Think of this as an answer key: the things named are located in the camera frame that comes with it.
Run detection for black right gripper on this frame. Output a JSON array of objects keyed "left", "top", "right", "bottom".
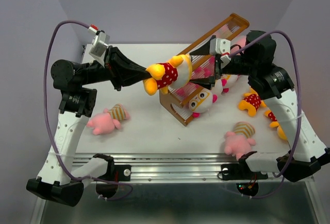
[{"left": 187, "top": 36, "right": 258, "bottom": 90}]

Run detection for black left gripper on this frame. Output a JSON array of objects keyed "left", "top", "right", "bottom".
[{"left": 80, "top": 45, "right": 153, "bottom": 91}]

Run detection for yellow bear plush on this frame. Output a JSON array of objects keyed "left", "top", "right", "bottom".
[
  {"left": 264, "top": 110, "right": 287, "bottom": 141},
  {"left": 238, "top": 88, "right": 266, "bottom": 117},
  {"left": 143, "top": 55, "right": 192, "bottom": 96}
]

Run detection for white glasses plush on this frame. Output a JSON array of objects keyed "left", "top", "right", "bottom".
[
  {"left": 221, "top": 74, "right": 239, "bottom": 93},
  {"left": 177, "top": 83, "right": 220, "bottom": 117},
  {"left": 211, "top": 79, "right": 223, "bottom": 96}
]

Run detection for pink plush with wheels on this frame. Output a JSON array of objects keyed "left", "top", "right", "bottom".
[{"left": 219, "top": 26, "right": 246, "bottom": 53}]

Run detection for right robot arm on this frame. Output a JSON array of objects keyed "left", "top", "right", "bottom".
[{"left": 189, "top": 30, "right": 329, "bottom": 182}]

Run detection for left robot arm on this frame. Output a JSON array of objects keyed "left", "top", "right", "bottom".
[{"left": 26, "top": 45, "right": 151, "bottom": 206}]

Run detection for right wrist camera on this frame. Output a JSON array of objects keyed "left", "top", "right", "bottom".
[{"left": 209, "top": 38, "right": 231, "bottom": 68}]

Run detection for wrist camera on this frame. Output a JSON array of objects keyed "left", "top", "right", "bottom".
[
  {"left": 209, "top": 38, "right": 231, "bottom": 68},
  {"left": 88, "top": 25, "right": 110, "bottom": 65}
]

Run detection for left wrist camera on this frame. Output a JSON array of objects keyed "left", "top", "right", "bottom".
[{"left": 88, "top": 25, "right": 110, "bottom": 65}]

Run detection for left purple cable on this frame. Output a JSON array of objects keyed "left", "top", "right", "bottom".
[{"left": 43, "top": 20, "right": 134, "bottom": 201}]

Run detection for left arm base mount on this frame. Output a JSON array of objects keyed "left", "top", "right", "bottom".
[{"left": 95, "top": 164, "right": 133, "bottom": 201}]

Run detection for aluminium rail frame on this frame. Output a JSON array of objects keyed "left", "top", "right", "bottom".
[{"left": 59, "top": 151, "right": 316, "bottom": 183}]

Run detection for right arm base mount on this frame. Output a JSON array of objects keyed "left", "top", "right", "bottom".
[{"left": 217, "top": 163, "right": 268, "bottom": 197}]

